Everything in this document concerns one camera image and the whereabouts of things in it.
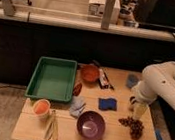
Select grey crumpled cloth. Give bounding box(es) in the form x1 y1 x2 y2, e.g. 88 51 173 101
69 96 86 117

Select blue object beside table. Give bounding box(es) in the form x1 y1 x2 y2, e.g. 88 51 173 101
155 129 163 140

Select bunch of dark grapes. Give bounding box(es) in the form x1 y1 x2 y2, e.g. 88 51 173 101
119 116 144 140

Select purple bowl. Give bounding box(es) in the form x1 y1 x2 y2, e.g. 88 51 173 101
76 110 106 140

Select white cardboard box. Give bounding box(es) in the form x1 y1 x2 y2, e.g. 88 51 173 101
88 0 121 23

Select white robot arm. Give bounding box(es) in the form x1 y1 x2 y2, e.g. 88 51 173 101
130 61 175 120

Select orange bowl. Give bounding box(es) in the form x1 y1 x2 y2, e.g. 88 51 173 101
80 64 100 83

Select small black white cup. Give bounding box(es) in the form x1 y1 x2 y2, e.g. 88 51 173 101
128 96 136 111

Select wooden tongs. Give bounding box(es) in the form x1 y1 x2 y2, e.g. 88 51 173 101
44 110 59 140

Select blue sponge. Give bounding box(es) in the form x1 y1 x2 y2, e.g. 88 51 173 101
98 98 117 111

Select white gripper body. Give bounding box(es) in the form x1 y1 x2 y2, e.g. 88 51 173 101
132 81 156 105

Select dark red small object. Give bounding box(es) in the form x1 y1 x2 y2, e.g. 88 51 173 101
73 83 82 96

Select green plastic tray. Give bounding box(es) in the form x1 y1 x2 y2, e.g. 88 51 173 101
25 56 78 103

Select orange cup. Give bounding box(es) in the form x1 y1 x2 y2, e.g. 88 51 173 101
32 99 50 120

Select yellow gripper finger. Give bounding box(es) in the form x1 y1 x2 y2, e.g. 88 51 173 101
132 103 148 120

